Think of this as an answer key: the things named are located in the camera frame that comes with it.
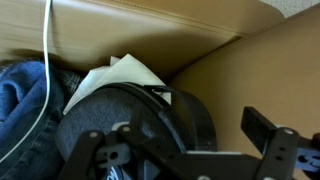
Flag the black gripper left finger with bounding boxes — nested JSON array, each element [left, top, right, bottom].
[[58, 124, 188, 180]]

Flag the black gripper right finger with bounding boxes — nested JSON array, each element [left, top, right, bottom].
[[240, 106, 320, 180]]

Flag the black round bag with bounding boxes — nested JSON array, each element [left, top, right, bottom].
[[54, 81, 218, 180]]

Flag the brown leather sofa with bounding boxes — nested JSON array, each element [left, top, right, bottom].
[[0, 0, 320, 180]]

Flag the blue denim jeans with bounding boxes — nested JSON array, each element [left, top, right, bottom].
[[0, 59, 84, 180]]

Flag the thin white charger cable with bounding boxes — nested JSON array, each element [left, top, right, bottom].
[[0, 0, 54, 164]]

